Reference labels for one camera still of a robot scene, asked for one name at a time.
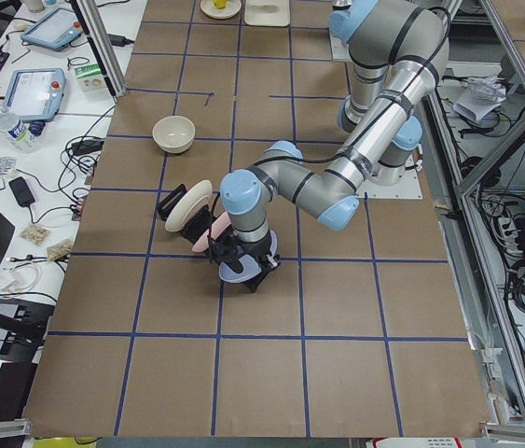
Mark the teach pendant far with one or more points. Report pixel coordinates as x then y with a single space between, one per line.
55 31

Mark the water bottle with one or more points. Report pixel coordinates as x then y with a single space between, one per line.
16 131

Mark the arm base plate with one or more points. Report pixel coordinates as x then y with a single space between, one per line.
339 50
392 183

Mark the black power adapter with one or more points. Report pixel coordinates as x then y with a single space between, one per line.
21 192

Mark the crumpled papers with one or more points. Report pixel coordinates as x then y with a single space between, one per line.
481 96

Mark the aluminium frame post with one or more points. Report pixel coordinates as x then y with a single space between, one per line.
93 27

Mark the green white box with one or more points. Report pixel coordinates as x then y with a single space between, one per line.
89 77

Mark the white plate in rack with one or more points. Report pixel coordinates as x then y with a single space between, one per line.
188 206

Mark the pink plate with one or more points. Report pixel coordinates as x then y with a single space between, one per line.
213 232

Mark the blue plate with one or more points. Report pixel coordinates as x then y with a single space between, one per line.
248 270

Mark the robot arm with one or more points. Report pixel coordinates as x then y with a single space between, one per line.
399 53

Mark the white rectangular tray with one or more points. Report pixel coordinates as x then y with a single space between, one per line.
272 13

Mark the black plate rack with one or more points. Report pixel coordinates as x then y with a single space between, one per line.
195 227

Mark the teach pendant near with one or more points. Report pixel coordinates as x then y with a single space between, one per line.
36 94

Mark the white round plate with fruit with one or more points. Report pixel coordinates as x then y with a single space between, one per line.
221 10

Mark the white bowl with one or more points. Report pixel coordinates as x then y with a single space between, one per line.
174 134

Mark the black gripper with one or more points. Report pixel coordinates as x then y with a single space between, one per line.
254 256

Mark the teach pendant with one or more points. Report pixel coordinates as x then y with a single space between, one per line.
36 94
55 31

